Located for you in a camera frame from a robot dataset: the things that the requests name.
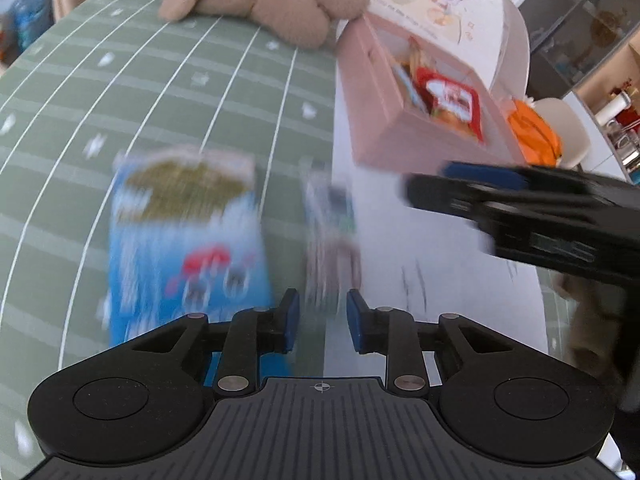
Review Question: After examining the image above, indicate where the orange bag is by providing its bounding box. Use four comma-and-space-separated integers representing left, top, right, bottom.
505, 99, 564, 167

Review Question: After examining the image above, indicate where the metal kitchen rack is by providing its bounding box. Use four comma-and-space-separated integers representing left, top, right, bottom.
595, 87, 640, 183

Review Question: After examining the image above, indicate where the blue water jug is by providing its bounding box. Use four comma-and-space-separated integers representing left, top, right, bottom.
12, 0, 52, 52

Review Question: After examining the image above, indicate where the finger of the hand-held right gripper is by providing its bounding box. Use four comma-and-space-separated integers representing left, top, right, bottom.
440, 160, 531, 191
402, 172, 496, 218

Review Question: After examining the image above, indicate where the glass door cabinet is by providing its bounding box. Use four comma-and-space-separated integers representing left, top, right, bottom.
520, 0, 640, 97

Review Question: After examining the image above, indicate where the pink cardboard box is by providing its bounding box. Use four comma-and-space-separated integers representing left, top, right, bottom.
336, 12, 527, 171

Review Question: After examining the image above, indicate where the light blue snack packet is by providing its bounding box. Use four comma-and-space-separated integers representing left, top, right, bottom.
392, 62, 427, 111

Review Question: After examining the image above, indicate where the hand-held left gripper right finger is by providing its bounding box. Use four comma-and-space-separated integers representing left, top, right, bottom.
346, 288, 515, 399

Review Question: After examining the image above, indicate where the pink box lid cartoon print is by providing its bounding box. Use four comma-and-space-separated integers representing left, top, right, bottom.
362, 0, 532, 102

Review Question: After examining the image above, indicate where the orange snack packet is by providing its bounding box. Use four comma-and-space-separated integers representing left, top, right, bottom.
406, 37, 434, 79

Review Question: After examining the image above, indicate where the person's right hand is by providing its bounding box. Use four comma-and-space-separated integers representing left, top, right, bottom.
554, 272, 622, 384

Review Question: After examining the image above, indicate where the clear plastic snack packet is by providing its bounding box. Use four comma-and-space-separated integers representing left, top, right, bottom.
301, 160, 362, 317

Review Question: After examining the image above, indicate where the blue snack box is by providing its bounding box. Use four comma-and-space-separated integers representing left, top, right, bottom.
106, 147, 274, 377

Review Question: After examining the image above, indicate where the red snack packet white label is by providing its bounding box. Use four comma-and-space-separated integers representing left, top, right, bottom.
415, 67, 487, 145

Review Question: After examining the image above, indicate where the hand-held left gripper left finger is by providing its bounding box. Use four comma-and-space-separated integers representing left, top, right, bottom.
137, 288, 301, 399

